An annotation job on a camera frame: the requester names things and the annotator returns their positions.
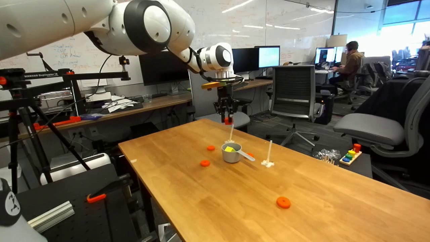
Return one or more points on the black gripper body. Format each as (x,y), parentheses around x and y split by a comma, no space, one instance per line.
(228,99)

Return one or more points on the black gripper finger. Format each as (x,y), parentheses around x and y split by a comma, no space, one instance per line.
(234,111)
(219,111)

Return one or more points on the yellow block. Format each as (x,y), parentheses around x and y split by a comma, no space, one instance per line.
(230,150)

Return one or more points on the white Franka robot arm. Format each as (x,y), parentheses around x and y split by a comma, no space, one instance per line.
(45,22)

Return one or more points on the grey measuring cup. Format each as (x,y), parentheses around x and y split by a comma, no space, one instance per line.
(230,158)

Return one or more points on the orange disc with hole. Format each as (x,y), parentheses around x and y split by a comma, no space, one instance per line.
(210,149)
(205,163)
(249,155)
(283,202)

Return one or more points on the lit white monitor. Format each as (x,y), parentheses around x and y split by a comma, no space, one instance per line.
(269,57)

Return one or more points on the long wooden desk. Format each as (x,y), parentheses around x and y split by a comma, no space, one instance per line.
(156,104)

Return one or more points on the black mesh office chair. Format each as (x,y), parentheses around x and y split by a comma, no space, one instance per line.
(296,89)

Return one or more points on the large black monitor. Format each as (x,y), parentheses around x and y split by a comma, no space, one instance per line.
(163,72)

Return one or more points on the clear plastic bag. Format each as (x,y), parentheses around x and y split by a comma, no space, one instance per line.
(327,155)

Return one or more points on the white paper pile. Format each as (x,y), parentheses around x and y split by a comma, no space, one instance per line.
(117,106)

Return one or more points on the colourful stacking toy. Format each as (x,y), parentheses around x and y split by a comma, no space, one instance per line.
(350,157)

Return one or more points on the seated person brown jacket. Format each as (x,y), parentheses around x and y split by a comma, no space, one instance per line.
(351,63)

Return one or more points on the black side table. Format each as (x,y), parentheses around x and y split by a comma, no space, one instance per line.
(358,169)

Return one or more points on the orange hook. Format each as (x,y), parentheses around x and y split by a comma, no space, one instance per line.
(96,198)

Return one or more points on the white roll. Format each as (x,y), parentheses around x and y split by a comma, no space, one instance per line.
(74,167)

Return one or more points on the orange plastic bar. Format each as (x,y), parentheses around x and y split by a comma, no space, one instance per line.
(58,123)

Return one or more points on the black workbench surface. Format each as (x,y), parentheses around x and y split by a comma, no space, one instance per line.
(81,210)

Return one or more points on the silver metal bar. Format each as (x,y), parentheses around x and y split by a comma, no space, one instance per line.
(52,216)

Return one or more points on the black tripod with boom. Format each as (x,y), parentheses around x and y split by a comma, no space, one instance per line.
(18,106)

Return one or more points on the black cap with white logo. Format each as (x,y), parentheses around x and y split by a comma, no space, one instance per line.
(9,204)

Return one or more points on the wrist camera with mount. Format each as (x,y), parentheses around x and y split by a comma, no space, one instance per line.
(224,83)

